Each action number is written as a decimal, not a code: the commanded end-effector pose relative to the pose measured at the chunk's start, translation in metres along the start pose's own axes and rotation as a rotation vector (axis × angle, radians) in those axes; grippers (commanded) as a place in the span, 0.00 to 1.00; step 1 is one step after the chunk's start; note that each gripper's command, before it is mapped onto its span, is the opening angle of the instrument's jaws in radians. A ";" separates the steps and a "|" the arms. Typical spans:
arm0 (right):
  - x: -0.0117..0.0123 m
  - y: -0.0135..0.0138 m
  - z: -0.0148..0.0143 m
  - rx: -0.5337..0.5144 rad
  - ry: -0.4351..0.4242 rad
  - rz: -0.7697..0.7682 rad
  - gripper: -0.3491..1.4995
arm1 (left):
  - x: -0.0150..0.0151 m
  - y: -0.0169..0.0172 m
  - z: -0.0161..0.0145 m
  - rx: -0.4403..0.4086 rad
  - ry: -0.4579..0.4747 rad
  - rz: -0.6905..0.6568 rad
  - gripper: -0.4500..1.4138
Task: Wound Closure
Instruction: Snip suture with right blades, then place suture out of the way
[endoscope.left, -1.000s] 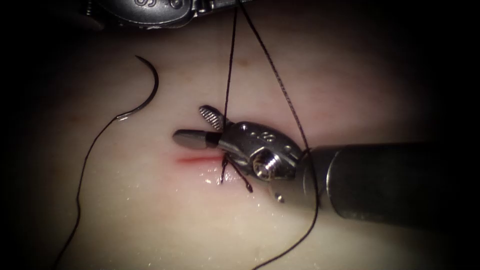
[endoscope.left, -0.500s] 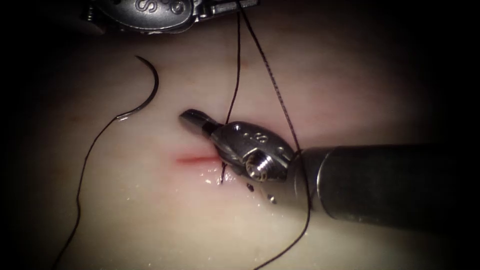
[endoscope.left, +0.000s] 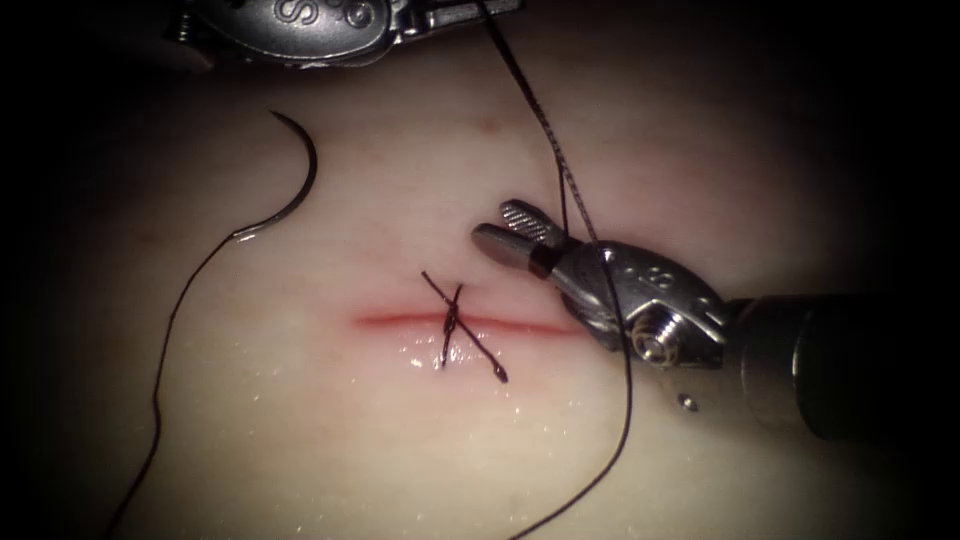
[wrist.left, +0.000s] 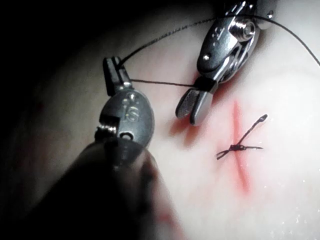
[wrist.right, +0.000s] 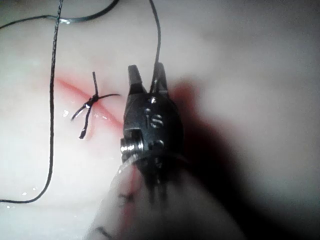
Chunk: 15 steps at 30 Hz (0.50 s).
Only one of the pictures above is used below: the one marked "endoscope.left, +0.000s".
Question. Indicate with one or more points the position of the left arm needle driver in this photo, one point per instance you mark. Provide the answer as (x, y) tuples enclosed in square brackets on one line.
[(300, 34)]

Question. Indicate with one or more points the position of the right arm needle driver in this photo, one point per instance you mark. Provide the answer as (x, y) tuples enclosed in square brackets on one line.
[(652, 300)]

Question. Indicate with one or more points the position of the right arm needle driver jaw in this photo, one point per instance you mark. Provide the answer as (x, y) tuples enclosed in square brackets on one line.
[(510, 247), (532, 221)]

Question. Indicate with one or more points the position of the left arm needle driver jaw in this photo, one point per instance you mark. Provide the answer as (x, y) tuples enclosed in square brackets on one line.
[(465, 19), (442, 4)]

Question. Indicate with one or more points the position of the black thread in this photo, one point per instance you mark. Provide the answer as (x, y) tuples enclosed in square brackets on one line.
[(525, 85)]

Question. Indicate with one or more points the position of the dark right arm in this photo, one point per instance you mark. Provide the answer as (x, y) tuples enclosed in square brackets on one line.
[(825, 367)]

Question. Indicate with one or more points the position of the black stitching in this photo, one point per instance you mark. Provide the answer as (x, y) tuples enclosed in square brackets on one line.
[(451, 319)]

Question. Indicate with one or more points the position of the curved steel needle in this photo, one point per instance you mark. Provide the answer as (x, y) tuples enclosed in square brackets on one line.
[(313, 169)]

